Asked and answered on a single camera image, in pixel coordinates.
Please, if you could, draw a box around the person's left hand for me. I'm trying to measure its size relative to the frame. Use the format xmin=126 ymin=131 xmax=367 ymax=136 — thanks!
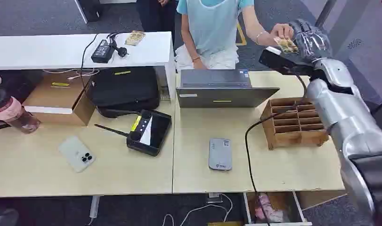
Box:
xmin=269 ymin=24 xmax=295 ymax=40

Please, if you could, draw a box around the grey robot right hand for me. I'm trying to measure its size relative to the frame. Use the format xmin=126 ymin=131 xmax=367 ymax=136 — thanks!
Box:
xmin=288 ymin=18 xmax=333 ymax=64

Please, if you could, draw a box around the seated person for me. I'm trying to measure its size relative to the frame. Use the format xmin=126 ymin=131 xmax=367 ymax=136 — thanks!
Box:
xmin=175 ymin=0 xmax=295 ymax=71

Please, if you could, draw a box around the yellow floor tape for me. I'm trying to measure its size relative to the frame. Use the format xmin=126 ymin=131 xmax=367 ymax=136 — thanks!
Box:
xmin=235 ymin=22 xmax=248 ymax=47

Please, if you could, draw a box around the grey laptop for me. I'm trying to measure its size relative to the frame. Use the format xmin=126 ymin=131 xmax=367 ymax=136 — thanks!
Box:
xmin=176 ymin=69 xmax=281 ymax=109

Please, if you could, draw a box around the standing person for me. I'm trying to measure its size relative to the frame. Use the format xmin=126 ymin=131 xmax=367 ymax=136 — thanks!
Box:
xmin=136 ymin=0 xmax=178 ymax=48

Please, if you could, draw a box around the stack of printed cards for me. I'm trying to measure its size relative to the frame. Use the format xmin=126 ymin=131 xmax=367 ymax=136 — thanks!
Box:
xmin=124 ymin=30 xmax=147 ymax=47

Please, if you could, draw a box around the black carry bag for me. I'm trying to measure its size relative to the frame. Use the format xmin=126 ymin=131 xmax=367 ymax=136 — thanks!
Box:
xmin=89 ymin=66 xmax=161 ymax=119

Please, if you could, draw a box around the black controller with antenna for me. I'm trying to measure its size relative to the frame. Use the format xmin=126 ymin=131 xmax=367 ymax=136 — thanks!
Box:
xmin=94 ymin=109 xmax=173 ymax=157

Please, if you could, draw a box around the grey card reader device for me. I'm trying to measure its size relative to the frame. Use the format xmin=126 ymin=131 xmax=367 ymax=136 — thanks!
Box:
xmin=208 ymin=137 xmax=233 ymax=171

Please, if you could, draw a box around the black power adapter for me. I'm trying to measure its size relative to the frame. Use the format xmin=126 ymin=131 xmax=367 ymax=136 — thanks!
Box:
xmin=90 ymin=39 xmax=116 ymax=64

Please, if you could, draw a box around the wooden card slot box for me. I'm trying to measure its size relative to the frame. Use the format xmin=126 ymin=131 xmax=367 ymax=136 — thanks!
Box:
xmin=260 ymin=97 xmax=331 ymax=151

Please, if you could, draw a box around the black cabinet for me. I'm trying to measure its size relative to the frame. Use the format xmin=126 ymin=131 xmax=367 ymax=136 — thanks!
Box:
xmin=74 ymin=0 xmax=104 ymax=24

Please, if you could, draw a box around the floor power socket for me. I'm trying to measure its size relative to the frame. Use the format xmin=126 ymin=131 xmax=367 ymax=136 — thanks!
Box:
xmin=206 ymin=192 xmax=224 ymax=204

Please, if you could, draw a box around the brown cardboard box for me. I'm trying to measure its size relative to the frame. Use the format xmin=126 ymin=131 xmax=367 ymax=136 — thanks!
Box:
xmin=22 ymin=72 xmax=97 ymax=127

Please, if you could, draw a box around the white desk shelf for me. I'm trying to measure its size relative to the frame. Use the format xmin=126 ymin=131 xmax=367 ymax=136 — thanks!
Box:
xmin=0 ymin=31 xmax=177 ymax=101

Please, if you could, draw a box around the white smartphone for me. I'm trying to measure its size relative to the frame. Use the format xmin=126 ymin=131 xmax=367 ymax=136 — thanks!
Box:
xmin=57 ymin=136 xmax=97 ymax=173

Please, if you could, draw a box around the pink plastic bag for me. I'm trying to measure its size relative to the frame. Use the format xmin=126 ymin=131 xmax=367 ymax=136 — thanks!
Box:
xmin=254 ymin=193 xmax=285 ymax=224

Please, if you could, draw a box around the yellow box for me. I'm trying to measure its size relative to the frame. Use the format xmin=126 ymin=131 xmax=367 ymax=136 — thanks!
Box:
xmin=207 ymin=221 xmax=244 ymax=226

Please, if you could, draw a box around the open desk drawer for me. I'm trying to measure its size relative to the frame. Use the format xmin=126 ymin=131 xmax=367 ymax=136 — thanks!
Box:
xmin=243 ymin=191 xmax=313 ymax=226

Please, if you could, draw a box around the white desk leg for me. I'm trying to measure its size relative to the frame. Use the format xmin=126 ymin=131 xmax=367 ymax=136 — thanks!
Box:
xmin=89 ymin=195 xmax=101 ymax=219

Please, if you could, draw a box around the pink water bottle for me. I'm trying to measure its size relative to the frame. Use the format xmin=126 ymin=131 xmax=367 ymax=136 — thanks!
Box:
xmin=0 ymin=74 xmax=42 ymax=135

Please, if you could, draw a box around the grey shoe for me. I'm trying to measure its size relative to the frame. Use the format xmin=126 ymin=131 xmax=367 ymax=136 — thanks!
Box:
xmin=0 ymin=208 xmax=20 ymax=226

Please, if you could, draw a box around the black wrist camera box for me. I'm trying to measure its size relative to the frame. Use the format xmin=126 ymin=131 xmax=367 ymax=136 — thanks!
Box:
xmin=258 ymin=46 xmax=316 ymax=77

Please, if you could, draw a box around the chrome stanchion post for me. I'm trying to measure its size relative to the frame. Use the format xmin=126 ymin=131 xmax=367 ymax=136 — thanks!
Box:
xmin=314 ymin=0 xmax=338 ymax=29

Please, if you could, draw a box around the black power plug cord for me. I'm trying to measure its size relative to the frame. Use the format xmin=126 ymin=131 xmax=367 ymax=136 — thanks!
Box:
xmin=106 ymin=31 xmax=130 ymax=59

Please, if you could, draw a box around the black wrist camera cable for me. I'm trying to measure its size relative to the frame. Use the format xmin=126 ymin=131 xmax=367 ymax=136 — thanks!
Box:
xmin=244 ymin=72 xmax=309 ymax=226

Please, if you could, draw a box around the white cable under shelf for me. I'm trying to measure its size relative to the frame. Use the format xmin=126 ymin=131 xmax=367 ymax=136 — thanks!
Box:
xmin=42 ymin=68 xmax=100 ymax=81

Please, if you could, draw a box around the thin black adapter cable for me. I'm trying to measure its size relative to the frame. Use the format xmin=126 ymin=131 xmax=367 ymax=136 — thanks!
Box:
xmin=80 ymin=33 xmax=99 ymax=98

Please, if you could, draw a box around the white floor cable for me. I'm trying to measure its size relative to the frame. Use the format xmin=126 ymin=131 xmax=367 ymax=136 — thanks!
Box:
xmin=162 ymin=193 xmax=234 ymax=226

